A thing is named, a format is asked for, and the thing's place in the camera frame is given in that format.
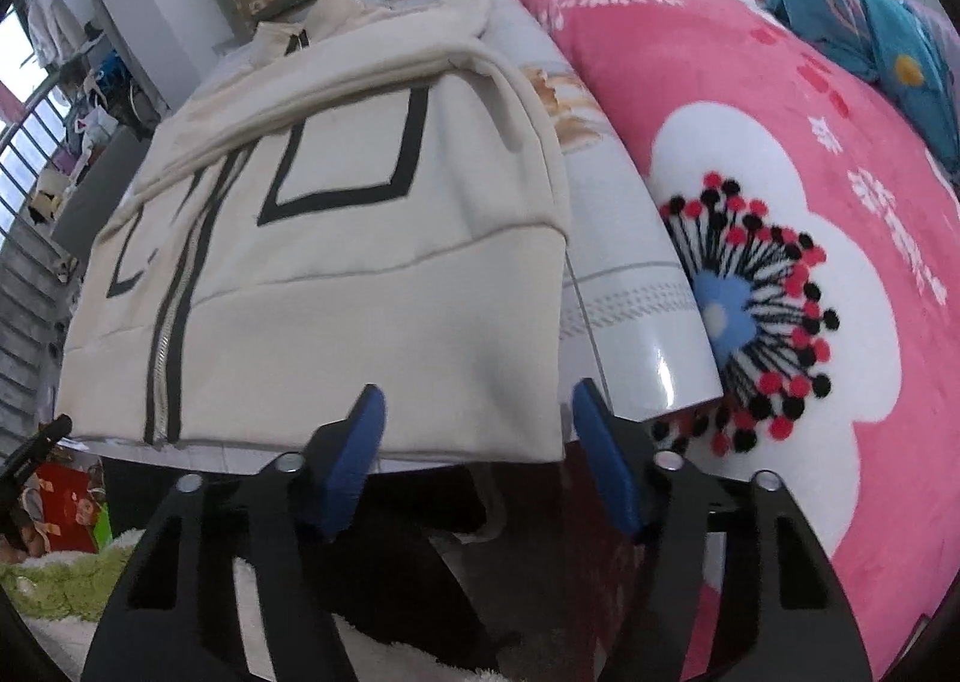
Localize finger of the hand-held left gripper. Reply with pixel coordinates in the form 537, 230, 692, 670
0, 414, 74, 485

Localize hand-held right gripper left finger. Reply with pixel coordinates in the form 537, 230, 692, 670
81, 382, 387, 682

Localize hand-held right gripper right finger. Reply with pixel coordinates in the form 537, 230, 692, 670
571, 378, 875, 682

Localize cream zip jacket black trim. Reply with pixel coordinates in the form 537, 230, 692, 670
56, 0, 571, 464

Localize pile of clothes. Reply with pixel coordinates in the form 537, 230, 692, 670
64, 44, 162, 151

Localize red box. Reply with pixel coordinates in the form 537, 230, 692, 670
30, 461, 102, 552

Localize plush toys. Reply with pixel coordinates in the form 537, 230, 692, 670
30, 172, 72, 220

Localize metal balcony railing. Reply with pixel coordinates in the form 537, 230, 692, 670
0, 74, 98, 428

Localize pink floral blanket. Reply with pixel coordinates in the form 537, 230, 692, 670
491, 0, 960, 682

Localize white hanging garment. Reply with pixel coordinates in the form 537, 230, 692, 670
22, 0, 83, 64

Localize blue patterned quilt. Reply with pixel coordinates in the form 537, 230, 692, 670
765, 0, 960, 173

